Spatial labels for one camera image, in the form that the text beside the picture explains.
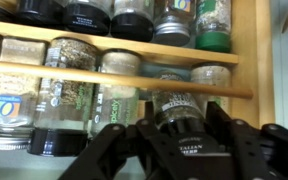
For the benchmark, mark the black cap spice jar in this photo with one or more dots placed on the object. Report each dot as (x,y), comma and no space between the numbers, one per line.
(63,106)

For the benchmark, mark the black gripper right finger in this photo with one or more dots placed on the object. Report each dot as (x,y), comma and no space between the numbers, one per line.
(218,122)

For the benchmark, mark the lower wooden spice rack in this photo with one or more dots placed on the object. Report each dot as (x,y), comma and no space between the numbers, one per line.
(252,90)

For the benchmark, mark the green cap spice jar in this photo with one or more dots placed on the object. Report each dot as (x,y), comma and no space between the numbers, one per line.
(213,25)

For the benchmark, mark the Italian herb spice bottle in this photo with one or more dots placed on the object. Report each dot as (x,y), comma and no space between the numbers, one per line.
(177,115)

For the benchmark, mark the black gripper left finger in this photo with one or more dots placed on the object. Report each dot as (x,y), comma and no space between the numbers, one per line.
(147,124)

